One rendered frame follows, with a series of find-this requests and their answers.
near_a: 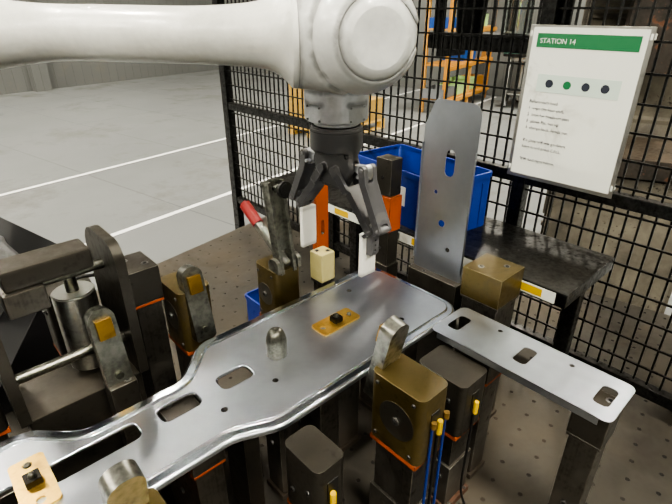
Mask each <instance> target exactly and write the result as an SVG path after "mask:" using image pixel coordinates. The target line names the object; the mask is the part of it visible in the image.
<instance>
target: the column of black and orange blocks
mask: <svg viewBox="0 0 672 504"><path fill-rule="evenodd" d="M402 163H403V158H402V157H399V156H395V155H391V154H385V155H381V156H377V166H376V168H377V181H378V185H379V188H380V191H381V195H382V198H383V201H384V205H385V208H386V211H387V215H388V218H389V221H390V225H391V228H392V229H391V231H390V232H388V233H386V234H383V235H381V236H379V247H378V248H379V251H378V253H377V254H376V255H375V267H376V268H379V269H380V270H383V271H385V272H387V273H389V274H391V275H394V276H396V277H397V266H398V262H397V261H396V258H397V242H398V229H400V220H401V205H402V195H401V194H400V193H401V179H402Z"/></svg>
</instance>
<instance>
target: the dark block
mask: <svg viewBox="0 0 672 504"><path fill-rule="evenodd" d="M124 258H125V262H126V266H127V270H128V275H129V279H130V284H131V289H132V293H133V298H134V302H135V307H136V311H137V316H138V320H139V325H140V329H141V334H142V338H143V343H144V347H145V352H146V356H147V361H148V365H149V370H147V371H145V372H143V373H141V374H142V378H143V382H144V387H145V391H146V395H147V398H148V397H150V396H152V395H154V394H156V393H158V392H160V391H162V390H164V389H166V388H168V387H170V386H172V385H174V384H175V383H177V378H176V373H175V368H174V363H173V357H172V352H171V347H170V342H169V337H168V331H167V326H166V321H165V316H164V310H163V305H162V300H164V297H163V296H164V293H163V288H162V282H161V277H160V272H159V266H158V264H156V263H155V262H154V261H153V260H151V259H150V258H149V257H148V256H146V255H145V254H144V253H143V252H141V251H138V252H134V253H131V254H128V255H125V256H124Z"/></svg>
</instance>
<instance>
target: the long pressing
mask: <svg viewBox="0 0 672 504"><path fill-rule="evenodd" d="M347 290H351V292H348V291H347ZM343 308H349V309H350V310H352V311H354V312H355V313H357V314H359V315H360V318H359V319H357V320H355V321H353V322H352V323H350V324H348V325H346V326H344V327H343V328H341V329H339V330H337V331H335V332H333V333H332V334H330V335H328V336H323V335H322V334H320V333H319V332H317V331H316V330H314V329H313V328H312V325H313V324H315V323H316V322H318V321H320V320H322V319H324V318H326V317H328V316H330V315H332V314H334V313H336V312H338V311H340V310H342V309H343ZM452 313H454V308H453V306H452V305H451V304H450V303H449V302H447V301H446V300H444V299H442V298H440V297H438V296H436V295H433V294H431V293H429V292H427V291H425V290H423V289H421V288H419V287H417V286H415V285H412V284H410V283H408V282H406V281H404V280H402V279H400V278H398V277H396V276H394V275H391V274H389V273H387V272H385V271H383V270H380V269H379V268H376V267H375V271H374V272H372V273H370V274H368V275H365V276H363V277H360V276H358V270H357V271H355V272H353V273H351V274H349V275H347V276H344V277H342V278H340V279H338V280H336V281H334V282H331V283H329V284H327V285H325V286H323V287H321V288H319V289H316V290H314V291H312V292H310V293H308V294H306V295H303V296H301V297H299V298H297V299H295V300H293V301H290V302H288V303H286V304H284V305H282V306H280V307H278V308H275V309H273V310H271V311H269V312H267V313H265V314H262V315H260V316H258V317H256V318H254V319H252V320H250V321H247V322H245V323H243V324H241V325H239V326H237V327H234V328H232V329H230V330H228V331H226V332H224V333H222V334H219V335H217V336H215V337H213V338H211V339H209V340H207V341H205V342H203V343H202V344H201V345H199V346H198V347H197V349H196V350H195V352H194V354H193V356H192V358H191V361H190V363H189V365H188V367H187V369H186V371H185V374H184V375H183V377H182V378H181V379H180V380H179V381H178V382H177V383H175V384H174V385H172V386H170V387H169V388H167V389H165V390H163V391H161V392H159V393H157V394H155V395H153V396H151V397H149V398H147V399H145V400H143V401H141V402H139V403H137V404H135V405H133V406H131V407H129V408H127V409H125V410H123V411H121V412H119V413H117V414H115V415H113V416H111V417H109V418H107V419H105V420H103V421H101V422H99V423H97V424H95V425H93V426H90V427H88V428H85V429H81V430H74V431H58V430H32V431H27V432H23V433H20V434H17V435H15V436H13V437H10V438H8V439H6V440H4V441H2V442H0V494H2V493H4V492H6V491H8V490H11V489H14V488H13V486H12V483H11V480H10V477H9V475H8V472H7V470H8V468H9V467H10V466H12V465H14V464H16V463H18V462H20V461H22V460H24V459H26V458H28V457H30V456H32V455H34V454H36V453H38V452H43V453H44V455H45V457H46V460H47V462H48V464H49V466H50V468H52V467H53V466H55V465H57V464H59V463H61V462H63V461H65V460H66V459H68V458H70V457H72V456H74V455H76V454H78V453H80V452H82V451H84V450H85V449H87V448H89V447H91V446H93V445H95V444H97V443H99V442H101V441H102V440H104V439H106V438H108V437H110V436H112V435H114V434H116V433H118V432H120V431H121V430H123V429H125V428H127V427H130V426H134V427H136V428H137V429H138V431H139V432H140V433H141V436H140V437H139V438H138V439H137V440H135V441H133V442H131V443H130V444H128V445H126V446H124V447H122V448H120V449H119V450H117V451H115V452H113V453H111V454H109V455H108V456H106V457H104V458H102V459H100V460H99V461H97V462H95V463H93V464H91V465H89V466H88V467H86V468H84V469H82V470H80V471H79V472H77V473H75V474H73V475H71V476H69V477H68V478H66V479H64V480H62V481H60V482H57V483H58V486H59V488H60V490H61V492H62V495H63V496H62V498H61V499H60V500H59V501H58V502H56V503H54V504H103V502H102V498H101V495H100V491H99V487H98V481H99V479H100V477H101V476H102V474H103V473H104V472H105V471H106V470H107V469H109V468H110V467H111V466H113V465H115V464H116V463H118V462H120V461H123V460H127V459H133V460H135V461H136V463H137V464H138V466H139V468H140V469H141V471H142V473H143V475H144V476H145V478H146V481H147V488H154V489H156V490H157V491H159V490H160V489H162V488H164V487H165V486H167V485H168V484H170V483H171V482H173V481H175V480H176V479H178V478H179V477H181V476H183V475H184V474H186V473H187V472H189V471H190V470H192V469H194V468H195V467H197V466H198V465H200V464H202V463H203V462H205V461H206V460H208V459H209V458H211V457H213V456H214V455H216V454H217V453H219V452H221V451H222V450H224V449H225V448H227V447H229V446H231V445H233V444H235V443H238V442H241V441H245V440H249V439H253V438H256V437H260V436H264V435H268V434H271V433H275V432H278V431H281V430H283V429H285V428H287V427H289V426H291V425H292V424H294V423H295V422H297V421H298V420H300V419H301V418H303V417H304V416H306V415H307V414H309V413H310V412H312V411H313V410H315V409H316V408H318V407H319V406H321V405H322V404H324V403H325V402H327V401H328V400H330V399H331V398H333V397H334V396H336V395H337V394H339V393H340V392H342V391H343V390H345V389H347V388H348V387H350V386H351V385H353V384H354V383H356V382H357V381H359V380H360V379H362V378H363V377H365V376H366V375H367V374H368V370H369V367H370V363H371V359H372V356H373V352H374V348H375V344H376V341H375V340H376V336H377V332H378V329H379V325H381V324H383V323H384V322H385V321H386V320H387V319H388V318H390V317H391V316H393V315H396V316H398V317H399V318H403V319H404V320H403V321H404V322H405V323H406V324H408V325H409V330H408V333H407V337H406V340H405V343H404V346H403V349H402V351H404V350H405V349H407V348H409V347H410V346H412V345H413V344H415V343H416V342H418V341H419V340H421V339H422V338H424V337H425V336H427V335H428V334H430V333H431V332H433V331H434V330H433V326H434V325H435V324H437V323H438V322H440V321H441V320H443V319H445V318H446V317H448V316H449V315H451V314H452ZM272 327H280V328H282V329H283V331H284V332H285V335H286V339H287V353H288V354H287V356H286V357H285V358H284V359H282V360H278V361H275V360H270V359H269V358H268V357H267V351H266V335H267V332H268V330H269V329H270V328H272ZM239 368H246V369H248V370H249V371H250V372H251V373H252V376H251V377H250V378H248V379H246V380H244V381H242V382H241V383H239V384H237V385H235V386H233V387H231V388H229V389H223V388H221V387H220V386H219V385H218V384H217V381H218V380H219V379H220V378H222V377H224V376H226V375H228V374H230V373H231V372H233V371H235V370H237V369H239ZM273 379H278V382H273V381H272V380H273ZM188 395H195V396H196V397H197V398H198V399H199V400H200V401H201V403H200V405H198V406H197V407H195V408H193V409H191V410H190V411H188V412H186V413H184V414H182V415H180V416H179V417H177V418H175V419H173V420H171V421H168V422H164V421H162V420H161V418H160V417H159V416H158V412H159V411H160V410H161V409H163V408H165V407H167V406H169V405H171V404H173V403H175V402H176V401H178V400H180V399H182V398H184V397H186V396H188ZM222 408H228V411H226V412H221V409H222Z"/></svg>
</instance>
